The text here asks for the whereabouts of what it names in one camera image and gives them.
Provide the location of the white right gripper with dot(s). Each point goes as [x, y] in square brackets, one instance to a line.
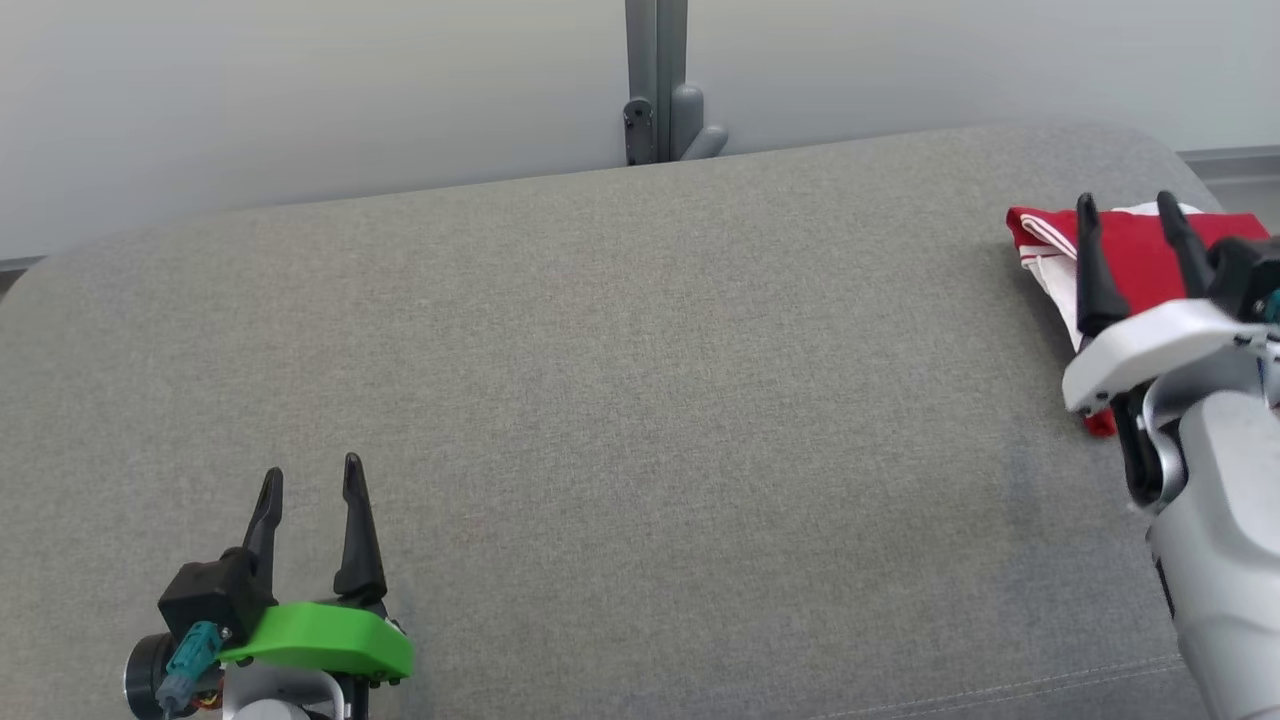
[1150, 345]

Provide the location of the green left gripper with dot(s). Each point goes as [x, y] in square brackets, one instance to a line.
[330, 640]

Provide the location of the red white sports jersey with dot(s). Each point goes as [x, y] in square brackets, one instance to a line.
[1140, 255]

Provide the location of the black left gripper motor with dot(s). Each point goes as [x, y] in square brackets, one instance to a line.
[145, 680]

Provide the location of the grey fabric sofa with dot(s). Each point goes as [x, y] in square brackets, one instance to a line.
[650, 400]

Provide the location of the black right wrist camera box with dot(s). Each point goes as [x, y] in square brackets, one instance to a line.
[1245, 280]

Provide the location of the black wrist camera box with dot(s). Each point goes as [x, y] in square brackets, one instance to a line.
[1245, 280]
[210, 595]

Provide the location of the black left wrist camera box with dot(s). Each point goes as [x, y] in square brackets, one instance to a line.
[210, 595]

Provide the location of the teal right camera connector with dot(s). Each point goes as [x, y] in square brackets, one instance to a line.
[1273, 307]

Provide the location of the teal camera connector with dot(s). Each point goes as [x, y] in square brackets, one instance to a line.
[190, 660]
[1273, 307]

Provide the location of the teal left camera connector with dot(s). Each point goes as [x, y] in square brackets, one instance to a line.
[190, 660]

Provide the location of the grey metal post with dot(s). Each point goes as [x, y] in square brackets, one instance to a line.
[655, 80]

